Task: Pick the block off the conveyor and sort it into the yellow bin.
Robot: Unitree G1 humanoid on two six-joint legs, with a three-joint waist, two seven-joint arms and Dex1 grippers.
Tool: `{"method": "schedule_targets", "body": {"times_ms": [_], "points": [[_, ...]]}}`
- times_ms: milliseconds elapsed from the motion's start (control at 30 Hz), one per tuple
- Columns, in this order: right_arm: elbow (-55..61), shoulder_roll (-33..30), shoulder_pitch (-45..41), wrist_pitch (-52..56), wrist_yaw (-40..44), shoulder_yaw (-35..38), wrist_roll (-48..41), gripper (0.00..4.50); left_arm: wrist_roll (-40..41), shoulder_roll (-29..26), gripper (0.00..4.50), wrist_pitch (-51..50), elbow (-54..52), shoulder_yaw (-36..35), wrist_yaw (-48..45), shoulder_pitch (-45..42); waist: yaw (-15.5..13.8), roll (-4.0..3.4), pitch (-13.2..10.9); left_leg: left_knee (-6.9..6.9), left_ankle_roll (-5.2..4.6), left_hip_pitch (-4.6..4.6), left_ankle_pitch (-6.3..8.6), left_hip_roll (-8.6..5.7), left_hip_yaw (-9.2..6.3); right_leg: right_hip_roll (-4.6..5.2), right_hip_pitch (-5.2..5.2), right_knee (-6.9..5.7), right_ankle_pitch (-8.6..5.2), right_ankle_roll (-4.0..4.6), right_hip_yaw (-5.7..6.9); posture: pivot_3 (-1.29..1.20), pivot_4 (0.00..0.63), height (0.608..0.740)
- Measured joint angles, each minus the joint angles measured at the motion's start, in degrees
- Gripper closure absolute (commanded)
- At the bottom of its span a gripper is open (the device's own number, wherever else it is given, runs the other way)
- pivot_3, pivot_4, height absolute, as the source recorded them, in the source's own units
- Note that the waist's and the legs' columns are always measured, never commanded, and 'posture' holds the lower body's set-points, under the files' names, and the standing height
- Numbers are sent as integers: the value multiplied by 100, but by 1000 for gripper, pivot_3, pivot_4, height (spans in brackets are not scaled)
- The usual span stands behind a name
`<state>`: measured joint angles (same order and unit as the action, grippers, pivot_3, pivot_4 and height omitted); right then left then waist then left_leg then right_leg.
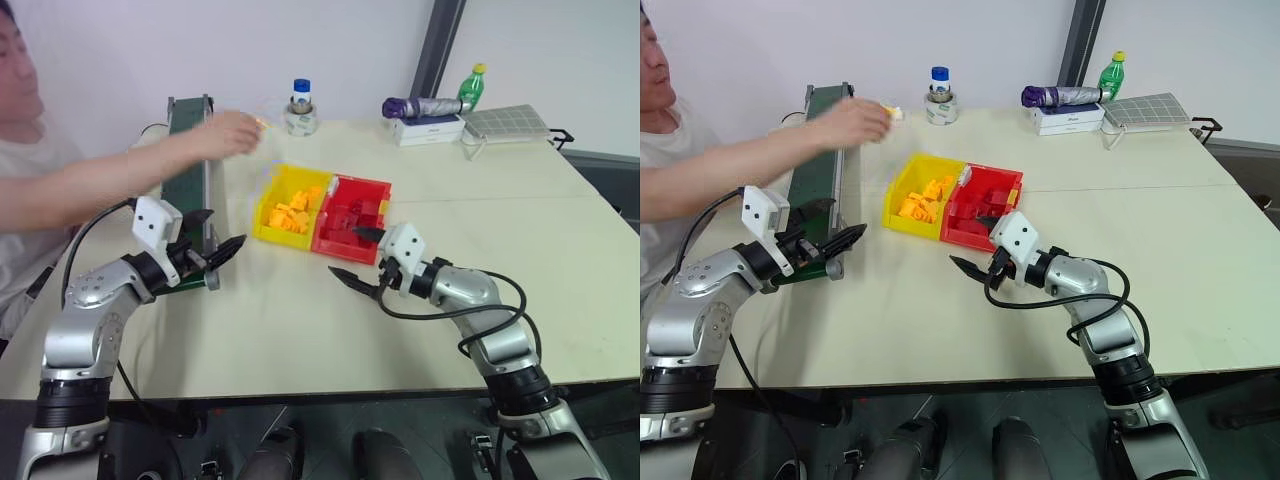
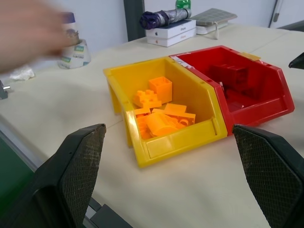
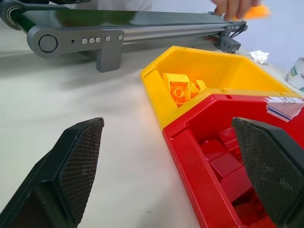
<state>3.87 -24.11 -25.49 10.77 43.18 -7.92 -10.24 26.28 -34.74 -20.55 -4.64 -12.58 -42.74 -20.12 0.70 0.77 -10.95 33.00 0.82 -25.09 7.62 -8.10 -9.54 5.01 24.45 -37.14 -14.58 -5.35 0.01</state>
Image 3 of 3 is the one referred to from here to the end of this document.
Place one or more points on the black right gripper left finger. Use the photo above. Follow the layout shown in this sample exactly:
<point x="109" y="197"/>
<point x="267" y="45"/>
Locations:
<point x="71" y="171"/>

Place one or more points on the crumpled white paper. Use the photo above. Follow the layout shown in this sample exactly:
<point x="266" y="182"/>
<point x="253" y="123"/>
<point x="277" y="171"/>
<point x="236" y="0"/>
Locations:
<point x="259" y="56"/>

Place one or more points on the red plastic bin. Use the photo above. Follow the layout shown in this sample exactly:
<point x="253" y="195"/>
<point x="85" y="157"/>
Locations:
<point x="204" y="154"/>

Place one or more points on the white paper label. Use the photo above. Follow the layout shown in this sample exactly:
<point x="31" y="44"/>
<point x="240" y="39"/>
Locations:
<point x="283" y="107"/>

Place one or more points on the person's bare hand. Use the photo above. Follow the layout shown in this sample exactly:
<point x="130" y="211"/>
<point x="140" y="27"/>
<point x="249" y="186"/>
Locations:
<point x="231" y="8"/>

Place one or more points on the small yellow toy block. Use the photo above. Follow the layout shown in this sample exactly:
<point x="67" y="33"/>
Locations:
<point x="197" y="87"/>

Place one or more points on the orange toy block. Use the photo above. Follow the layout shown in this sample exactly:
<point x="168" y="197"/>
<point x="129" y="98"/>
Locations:
<point x="257" y="12"/>

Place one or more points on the red toy block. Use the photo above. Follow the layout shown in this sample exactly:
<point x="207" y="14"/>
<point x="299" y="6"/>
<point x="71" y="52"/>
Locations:
<point x="215" y="148"/>
<point x="225" y="165"/>
<point x="235" y="185"/>

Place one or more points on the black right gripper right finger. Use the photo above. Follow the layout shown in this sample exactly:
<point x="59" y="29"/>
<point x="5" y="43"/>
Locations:
<point x="268" y="166"/>

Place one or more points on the yellow plastic bin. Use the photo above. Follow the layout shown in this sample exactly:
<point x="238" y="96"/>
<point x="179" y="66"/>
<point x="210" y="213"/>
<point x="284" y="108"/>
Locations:
<point x="213" y="71"/>

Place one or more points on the grey conveyor belt unit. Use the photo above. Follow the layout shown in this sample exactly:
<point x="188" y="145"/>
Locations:
<point x="102" y="33"/>

